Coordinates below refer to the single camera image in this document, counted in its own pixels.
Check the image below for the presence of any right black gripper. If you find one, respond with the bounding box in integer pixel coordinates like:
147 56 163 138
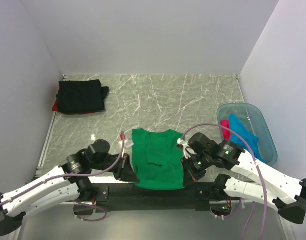
180 152 212 187

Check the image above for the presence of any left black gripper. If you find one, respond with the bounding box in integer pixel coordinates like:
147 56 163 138
91 151 140 183

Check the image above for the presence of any green t shirt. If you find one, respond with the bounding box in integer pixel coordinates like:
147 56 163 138
132 128 184 191

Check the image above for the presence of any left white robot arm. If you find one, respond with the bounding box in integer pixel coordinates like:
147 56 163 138
0 139 139 237

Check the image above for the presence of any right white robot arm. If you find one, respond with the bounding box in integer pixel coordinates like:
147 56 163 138
177 133 306 225

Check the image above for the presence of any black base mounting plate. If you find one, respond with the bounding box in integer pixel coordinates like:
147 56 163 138
82 182 229 212

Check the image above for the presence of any pink t shirt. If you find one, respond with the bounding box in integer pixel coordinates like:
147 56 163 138
220 119 231 141

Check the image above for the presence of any blue t shirt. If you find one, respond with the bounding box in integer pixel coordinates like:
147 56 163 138
228 114 265 163

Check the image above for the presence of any clear blue plastic bin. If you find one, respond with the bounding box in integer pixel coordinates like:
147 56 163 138
217 103 278 166

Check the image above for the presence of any folded black t shirt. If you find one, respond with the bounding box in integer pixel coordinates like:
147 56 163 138
56 79 109 115

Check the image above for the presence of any folded red t shirt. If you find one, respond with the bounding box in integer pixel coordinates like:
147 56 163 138
52 98 61 113

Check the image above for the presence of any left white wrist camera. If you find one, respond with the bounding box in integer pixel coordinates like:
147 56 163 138
119 132 134 149

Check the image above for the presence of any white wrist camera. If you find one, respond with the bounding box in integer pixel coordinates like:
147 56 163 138
119 132 134 149
176 138 188 150

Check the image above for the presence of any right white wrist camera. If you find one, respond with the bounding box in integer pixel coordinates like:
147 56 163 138
176 138 188 150

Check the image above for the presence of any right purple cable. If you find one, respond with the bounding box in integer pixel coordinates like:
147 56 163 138
179 123 268 240

